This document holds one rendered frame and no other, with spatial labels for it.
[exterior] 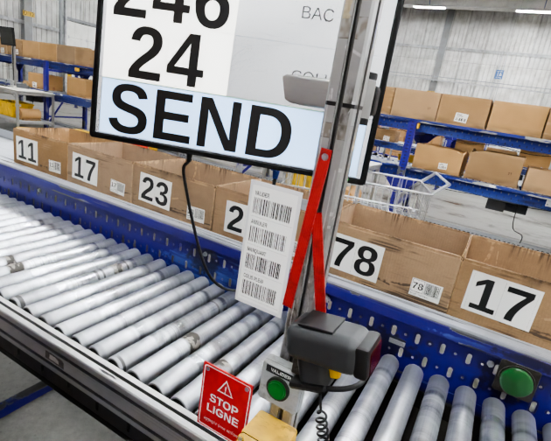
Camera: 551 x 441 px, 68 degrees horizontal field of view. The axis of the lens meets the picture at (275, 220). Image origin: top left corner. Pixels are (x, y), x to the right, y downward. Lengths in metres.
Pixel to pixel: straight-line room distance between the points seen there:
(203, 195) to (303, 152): 0.81
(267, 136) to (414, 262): 0.64
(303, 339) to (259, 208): 0.19
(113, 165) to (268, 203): 1.21
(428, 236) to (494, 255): 0.20
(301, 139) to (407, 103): 5.12
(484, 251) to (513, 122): 4.27
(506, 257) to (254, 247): 0.98
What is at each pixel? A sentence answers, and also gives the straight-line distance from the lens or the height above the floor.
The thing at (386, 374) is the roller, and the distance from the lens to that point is 1.13.
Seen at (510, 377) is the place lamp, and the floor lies 0.82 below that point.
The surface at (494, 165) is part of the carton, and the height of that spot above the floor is 1.00.
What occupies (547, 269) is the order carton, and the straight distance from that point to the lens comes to 1.46.
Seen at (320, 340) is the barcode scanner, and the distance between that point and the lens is 0.55.
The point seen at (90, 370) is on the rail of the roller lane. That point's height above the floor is 0.74.
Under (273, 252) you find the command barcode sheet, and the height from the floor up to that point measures 1.15.
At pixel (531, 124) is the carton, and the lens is 5.65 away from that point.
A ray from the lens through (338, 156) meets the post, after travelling 0.55.
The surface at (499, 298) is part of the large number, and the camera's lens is 1.18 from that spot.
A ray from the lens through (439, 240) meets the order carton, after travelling 1.45.
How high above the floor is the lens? 1.36
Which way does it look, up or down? 16 degrees down
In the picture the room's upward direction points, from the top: 9 degrees clockwise
